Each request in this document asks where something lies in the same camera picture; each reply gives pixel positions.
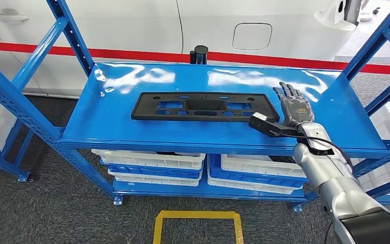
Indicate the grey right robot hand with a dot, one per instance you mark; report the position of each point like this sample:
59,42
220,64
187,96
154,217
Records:
296,107

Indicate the black plastic panel part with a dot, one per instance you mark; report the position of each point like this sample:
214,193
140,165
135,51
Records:
143,111

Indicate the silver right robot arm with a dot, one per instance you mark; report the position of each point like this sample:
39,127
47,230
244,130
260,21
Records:
346,198

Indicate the blue plastic crate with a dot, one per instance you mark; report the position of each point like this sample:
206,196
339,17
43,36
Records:
248,180
148,172

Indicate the white car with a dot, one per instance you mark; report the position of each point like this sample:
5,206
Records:
131,23

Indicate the black stanchion post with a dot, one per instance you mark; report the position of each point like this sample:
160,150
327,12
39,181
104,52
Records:
200,52

